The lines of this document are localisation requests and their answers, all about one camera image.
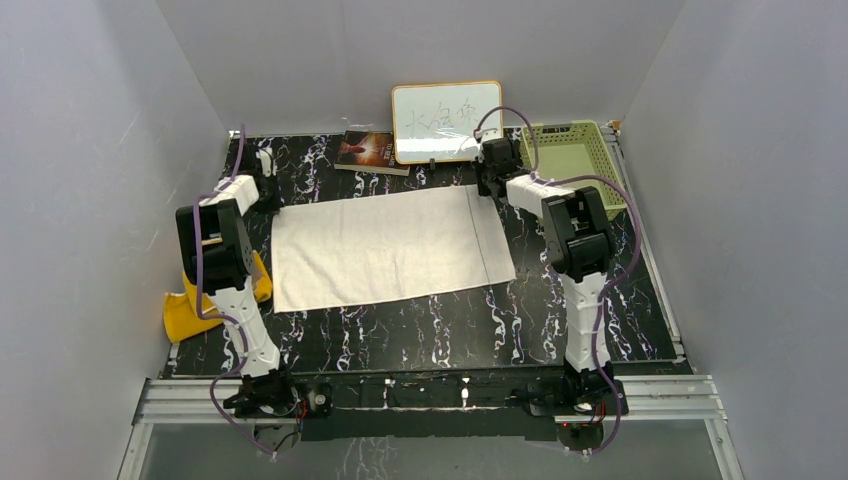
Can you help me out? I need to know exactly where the white towel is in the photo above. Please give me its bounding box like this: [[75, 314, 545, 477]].
[[271, 185, 516, 313]]

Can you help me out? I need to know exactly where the yellow bear towel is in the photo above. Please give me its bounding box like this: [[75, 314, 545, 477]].
[[162, 250, 274, 344]]

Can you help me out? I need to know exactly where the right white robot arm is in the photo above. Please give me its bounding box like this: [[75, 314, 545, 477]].
[[474, 129, 615, 414]]

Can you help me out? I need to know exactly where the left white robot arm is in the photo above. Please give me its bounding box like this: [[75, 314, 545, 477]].
[[175, 138, 299, 416]]

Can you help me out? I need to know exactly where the green plastic basket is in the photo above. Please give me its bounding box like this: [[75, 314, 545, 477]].
[[519, 120, 623, 188]]

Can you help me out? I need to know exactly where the dark paperback book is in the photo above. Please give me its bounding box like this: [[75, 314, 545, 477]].
[[334, 130, 410, 176]]

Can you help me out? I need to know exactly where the small whiteboard orange frame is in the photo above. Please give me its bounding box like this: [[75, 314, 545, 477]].
[[391, 81, 504, 165]]

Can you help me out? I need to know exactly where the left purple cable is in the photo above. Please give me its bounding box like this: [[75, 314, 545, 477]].
[[190, 122, 280, 462]]

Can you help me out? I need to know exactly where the black base frame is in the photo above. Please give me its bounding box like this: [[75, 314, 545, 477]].
[[294, 365, 615, 441]]

